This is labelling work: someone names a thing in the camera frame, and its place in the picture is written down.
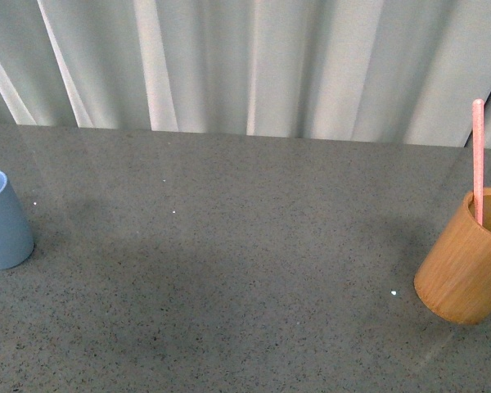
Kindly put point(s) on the blue plastic cup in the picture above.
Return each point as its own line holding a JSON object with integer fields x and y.
{"x": 16, "y": 238}

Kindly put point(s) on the pink chopstick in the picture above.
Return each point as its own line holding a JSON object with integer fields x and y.
{"x": 478, "y": 158}

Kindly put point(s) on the bamboo chopstick holder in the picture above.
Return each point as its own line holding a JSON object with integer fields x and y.
{"x": 454, "y": 281}

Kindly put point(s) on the white pleated curtain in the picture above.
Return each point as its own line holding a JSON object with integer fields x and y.
{"x": 372, "y": 71}

